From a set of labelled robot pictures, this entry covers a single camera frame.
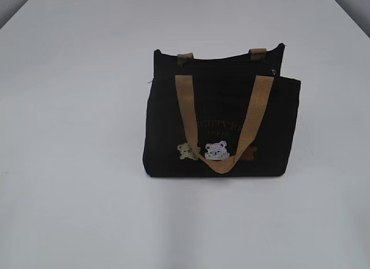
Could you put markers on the black canvas tote bag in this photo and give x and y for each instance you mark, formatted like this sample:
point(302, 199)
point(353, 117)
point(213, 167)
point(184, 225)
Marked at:
point(229, 117)

